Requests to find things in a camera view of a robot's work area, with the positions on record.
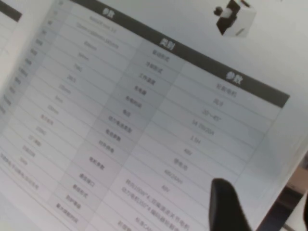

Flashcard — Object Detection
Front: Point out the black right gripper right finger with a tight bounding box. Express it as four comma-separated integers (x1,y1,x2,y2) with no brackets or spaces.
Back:
258,189,306,231

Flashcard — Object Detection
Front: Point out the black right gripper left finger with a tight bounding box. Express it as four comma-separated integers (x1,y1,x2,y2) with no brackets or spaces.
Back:
209,178,252,231

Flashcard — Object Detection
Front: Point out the white product manual book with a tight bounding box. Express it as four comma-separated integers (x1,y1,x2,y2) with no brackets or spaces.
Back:
0,0,308,231

